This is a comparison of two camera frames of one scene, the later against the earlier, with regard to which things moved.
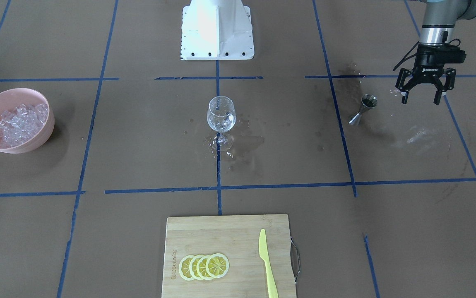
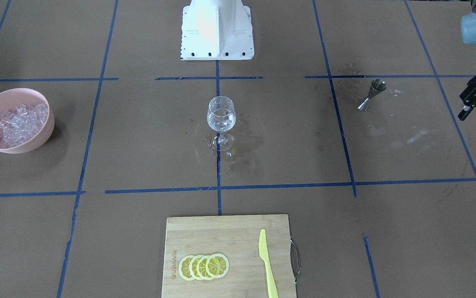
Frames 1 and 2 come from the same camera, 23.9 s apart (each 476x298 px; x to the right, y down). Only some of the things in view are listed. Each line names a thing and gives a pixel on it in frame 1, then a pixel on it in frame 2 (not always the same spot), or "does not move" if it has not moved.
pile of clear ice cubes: (17, 126) does not move
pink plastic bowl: (15, 120) does not move
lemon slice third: (201, 267) does not move
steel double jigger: (368, 101) → (377, 85)
